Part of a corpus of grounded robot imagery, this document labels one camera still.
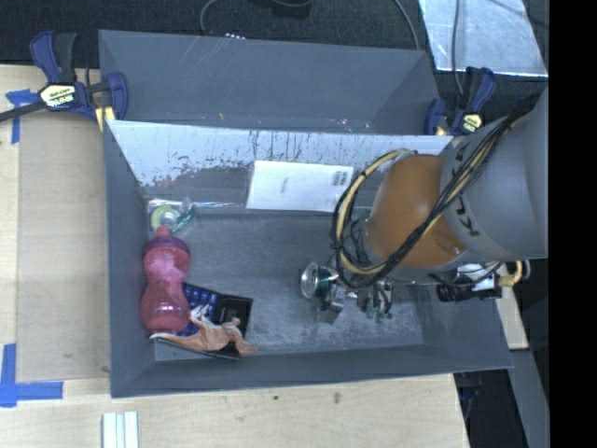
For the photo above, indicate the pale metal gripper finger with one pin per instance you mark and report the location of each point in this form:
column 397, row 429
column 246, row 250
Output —
column 334, row 309

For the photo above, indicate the green drink can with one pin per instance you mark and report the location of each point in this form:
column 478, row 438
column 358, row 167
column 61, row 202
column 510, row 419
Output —
column 317, row 279

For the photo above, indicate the black calculator with blue keys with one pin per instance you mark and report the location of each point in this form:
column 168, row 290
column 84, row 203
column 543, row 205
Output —
column 228, row 310

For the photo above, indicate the tan toy kangaroo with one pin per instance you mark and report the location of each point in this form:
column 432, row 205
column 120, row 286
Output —
column 215, row 337

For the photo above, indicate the white paper packet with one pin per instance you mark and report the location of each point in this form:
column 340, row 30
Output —
column 298, row 186

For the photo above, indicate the pink plastic bottle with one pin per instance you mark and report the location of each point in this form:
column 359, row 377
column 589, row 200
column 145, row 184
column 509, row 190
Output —
column 164, row 278

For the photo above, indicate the grey metal bin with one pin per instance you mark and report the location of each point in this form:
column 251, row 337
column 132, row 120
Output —
column 261, row 87

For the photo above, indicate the pale wood flat board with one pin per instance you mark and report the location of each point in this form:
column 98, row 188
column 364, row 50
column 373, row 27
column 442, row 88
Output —
column 60, row 250

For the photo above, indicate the black cylinder on white bracket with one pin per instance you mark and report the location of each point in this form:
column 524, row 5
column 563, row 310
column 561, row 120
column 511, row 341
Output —
column 459, row 292

